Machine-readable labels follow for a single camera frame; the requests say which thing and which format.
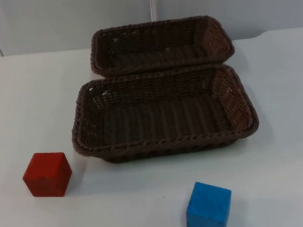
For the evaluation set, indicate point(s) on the red cube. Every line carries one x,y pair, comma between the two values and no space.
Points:
46,174

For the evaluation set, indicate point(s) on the dark brown wicker basket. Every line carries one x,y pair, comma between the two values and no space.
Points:
162,58
163,123

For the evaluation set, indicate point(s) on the blue cube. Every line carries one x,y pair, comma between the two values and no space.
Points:
209,207

